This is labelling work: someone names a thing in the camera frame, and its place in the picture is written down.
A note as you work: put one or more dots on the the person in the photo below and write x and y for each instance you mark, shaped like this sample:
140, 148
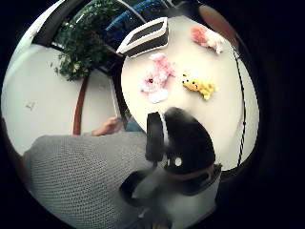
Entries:
82, 178

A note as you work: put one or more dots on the brown wooden post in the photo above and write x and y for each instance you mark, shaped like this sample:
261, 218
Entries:
80, 105

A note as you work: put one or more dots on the white and black box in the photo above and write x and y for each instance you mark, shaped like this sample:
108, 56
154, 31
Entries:
146, 36

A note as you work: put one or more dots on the green leafy plant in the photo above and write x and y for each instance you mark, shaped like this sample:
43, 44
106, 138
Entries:
85, 41

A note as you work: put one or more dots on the blue seat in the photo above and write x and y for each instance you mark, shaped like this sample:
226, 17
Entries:
130, 16

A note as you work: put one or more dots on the pink and white soft toy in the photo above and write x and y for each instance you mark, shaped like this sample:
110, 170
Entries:
208, 37

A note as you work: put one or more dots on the yellow soft toy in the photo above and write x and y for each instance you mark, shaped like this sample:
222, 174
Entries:
199, 86

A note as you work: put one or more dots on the brown chair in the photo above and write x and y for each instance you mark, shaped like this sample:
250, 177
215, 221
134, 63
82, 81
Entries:
217, 22

